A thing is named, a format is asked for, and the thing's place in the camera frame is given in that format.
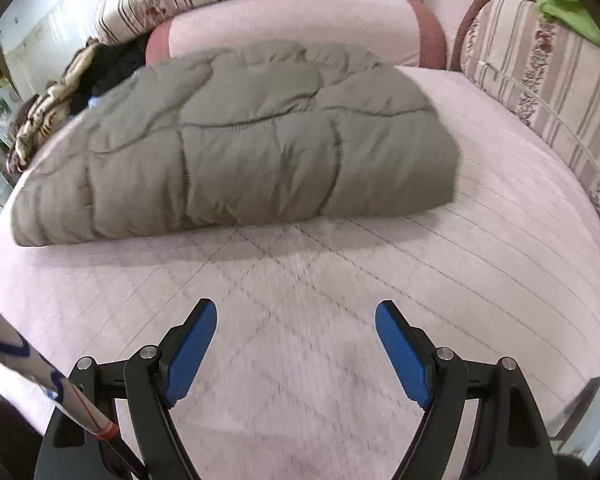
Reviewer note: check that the black clothes pile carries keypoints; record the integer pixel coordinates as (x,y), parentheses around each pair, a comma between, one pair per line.
(115,70)

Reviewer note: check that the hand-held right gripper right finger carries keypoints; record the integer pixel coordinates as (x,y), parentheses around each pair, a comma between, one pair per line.
(402,355)

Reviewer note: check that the green cloth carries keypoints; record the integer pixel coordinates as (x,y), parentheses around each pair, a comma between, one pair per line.
(565,5)

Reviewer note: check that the pink quilted bed sheet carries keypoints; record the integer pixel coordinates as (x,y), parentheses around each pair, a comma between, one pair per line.
(330,280)

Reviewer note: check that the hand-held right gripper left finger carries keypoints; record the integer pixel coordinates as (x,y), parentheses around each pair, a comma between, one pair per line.
(190,355)

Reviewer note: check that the brown beige patterned blanket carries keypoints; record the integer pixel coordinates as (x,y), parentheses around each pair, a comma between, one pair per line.
(45,110)

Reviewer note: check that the pink bolster pillow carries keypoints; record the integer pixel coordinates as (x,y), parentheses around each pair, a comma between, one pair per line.
(290,22)

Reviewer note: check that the grey padded jacket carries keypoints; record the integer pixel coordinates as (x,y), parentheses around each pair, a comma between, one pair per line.
(260,150)

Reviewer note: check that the brown wooden sofa frame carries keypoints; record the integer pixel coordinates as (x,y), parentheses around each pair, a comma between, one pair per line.
(472,5)

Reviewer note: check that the striped floral sofa cushion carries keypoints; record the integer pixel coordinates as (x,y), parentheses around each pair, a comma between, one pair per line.
(545,70)

